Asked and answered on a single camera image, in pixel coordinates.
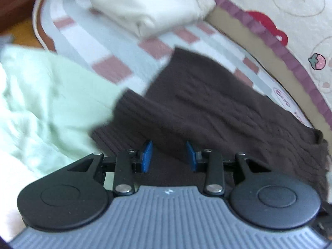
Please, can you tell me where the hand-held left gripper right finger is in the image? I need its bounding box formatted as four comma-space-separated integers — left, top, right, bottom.
185, 140, 266, 197

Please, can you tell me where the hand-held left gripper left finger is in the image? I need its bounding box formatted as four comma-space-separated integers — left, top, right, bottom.
67, 139, 154, 197

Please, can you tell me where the dark brown knit sweater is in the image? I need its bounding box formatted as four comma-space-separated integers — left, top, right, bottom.
89, 47, 330, 203

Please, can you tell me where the mint green garment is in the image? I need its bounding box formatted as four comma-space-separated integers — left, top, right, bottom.
0, 45, 125, 178

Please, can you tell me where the checked pink grey bed mat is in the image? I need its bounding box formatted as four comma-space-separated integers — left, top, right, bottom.
32, 0, 315, 129

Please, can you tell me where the white cloth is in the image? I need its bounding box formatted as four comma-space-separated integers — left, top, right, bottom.
0, 65, 52, 242

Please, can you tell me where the folded cream white garment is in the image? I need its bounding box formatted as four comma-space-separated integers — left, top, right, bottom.
88, 0, 217, 38

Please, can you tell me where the cartoon printed quilt purple frill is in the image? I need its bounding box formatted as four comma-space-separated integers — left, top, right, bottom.
176, 0, 332, 130

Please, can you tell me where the dark wooden furniture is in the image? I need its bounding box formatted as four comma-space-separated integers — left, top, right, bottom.
0, 0, 47, 33

